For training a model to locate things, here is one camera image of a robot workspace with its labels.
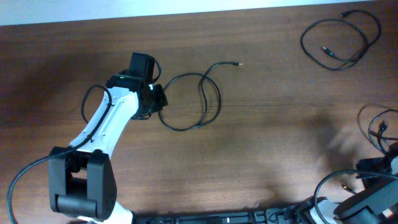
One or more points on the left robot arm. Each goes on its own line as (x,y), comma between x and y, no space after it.
(81,179)

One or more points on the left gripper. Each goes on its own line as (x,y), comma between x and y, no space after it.
(162,103)

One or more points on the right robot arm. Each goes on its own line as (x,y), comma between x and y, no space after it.
(377,203)

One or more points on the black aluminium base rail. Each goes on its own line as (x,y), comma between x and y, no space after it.
(293,213)

